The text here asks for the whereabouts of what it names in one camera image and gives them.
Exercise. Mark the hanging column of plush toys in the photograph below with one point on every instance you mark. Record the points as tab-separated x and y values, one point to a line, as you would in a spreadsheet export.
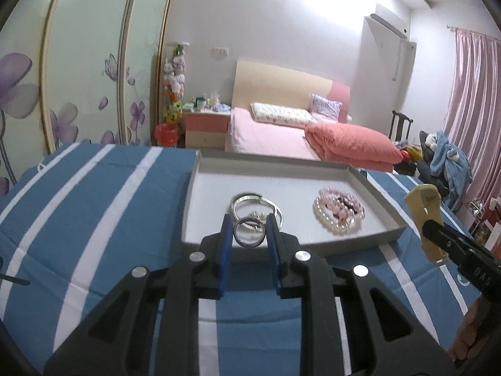
175	82

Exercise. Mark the white patterned pillow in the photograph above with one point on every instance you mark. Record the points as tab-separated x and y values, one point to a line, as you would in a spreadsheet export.
282	114

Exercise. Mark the blue plush garment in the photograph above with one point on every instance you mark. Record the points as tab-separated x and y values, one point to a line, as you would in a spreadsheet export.
450	164

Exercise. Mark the thin silver bangle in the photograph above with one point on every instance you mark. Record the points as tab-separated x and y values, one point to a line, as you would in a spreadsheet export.
280	213

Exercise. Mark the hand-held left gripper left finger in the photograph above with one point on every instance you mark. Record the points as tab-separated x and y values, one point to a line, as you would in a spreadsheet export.
225	254

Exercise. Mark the wide silver bangle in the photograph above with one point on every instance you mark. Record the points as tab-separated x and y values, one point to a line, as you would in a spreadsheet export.
236	200

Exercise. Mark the blue white striped blanket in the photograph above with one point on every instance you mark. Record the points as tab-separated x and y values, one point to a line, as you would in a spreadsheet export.
109	211

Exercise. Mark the red yellow toys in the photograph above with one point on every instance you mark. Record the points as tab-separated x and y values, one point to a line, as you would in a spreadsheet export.
410	153

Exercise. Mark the beige pink headboard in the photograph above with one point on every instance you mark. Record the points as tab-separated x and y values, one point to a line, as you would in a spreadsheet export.
282	82

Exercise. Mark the grey cardboard box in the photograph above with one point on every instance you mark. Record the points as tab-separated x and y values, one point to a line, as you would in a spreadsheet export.
297	188

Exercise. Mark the white standing air conditioner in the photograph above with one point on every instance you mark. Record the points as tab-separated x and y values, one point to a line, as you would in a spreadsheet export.
383	70

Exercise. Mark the pink bed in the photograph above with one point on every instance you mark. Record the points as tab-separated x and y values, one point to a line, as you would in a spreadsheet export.
258	137

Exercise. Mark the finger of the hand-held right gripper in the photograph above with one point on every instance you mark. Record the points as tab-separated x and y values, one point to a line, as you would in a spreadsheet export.
446	241

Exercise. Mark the red waste bin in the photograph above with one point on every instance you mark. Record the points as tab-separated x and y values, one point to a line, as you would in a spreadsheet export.
167	135

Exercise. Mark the purple patterned pillow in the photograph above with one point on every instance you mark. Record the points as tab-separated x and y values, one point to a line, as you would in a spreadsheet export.
327	107

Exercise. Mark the pink beige nightstand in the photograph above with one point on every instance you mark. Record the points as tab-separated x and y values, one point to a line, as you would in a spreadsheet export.
205	129

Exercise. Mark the dark wooden chair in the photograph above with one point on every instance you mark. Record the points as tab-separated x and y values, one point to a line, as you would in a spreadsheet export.
400	125

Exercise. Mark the pink quilt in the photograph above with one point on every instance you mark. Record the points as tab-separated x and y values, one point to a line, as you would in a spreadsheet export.
352	145

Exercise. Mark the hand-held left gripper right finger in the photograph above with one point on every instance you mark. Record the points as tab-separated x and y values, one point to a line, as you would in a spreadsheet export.
274	254

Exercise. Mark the yellow watch band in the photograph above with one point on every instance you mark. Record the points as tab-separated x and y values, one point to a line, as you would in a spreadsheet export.
424	203

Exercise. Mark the pink curtain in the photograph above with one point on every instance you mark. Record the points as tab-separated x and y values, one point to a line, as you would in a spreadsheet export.
473	117

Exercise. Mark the flower print wardrobe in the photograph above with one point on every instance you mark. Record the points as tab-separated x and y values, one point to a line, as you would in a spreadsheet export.
78	66

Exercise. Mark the person's right hand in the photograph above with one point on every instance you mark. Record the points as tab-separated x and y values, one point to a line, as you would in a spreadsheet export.
479	329

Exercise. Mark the dark office chair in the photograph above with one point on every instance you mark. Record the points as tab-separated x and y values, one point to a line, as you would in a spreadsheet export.
424	170

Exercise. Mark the white mug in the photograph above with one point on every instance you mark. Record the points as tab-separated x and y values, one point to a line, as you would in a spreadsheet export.
201	105

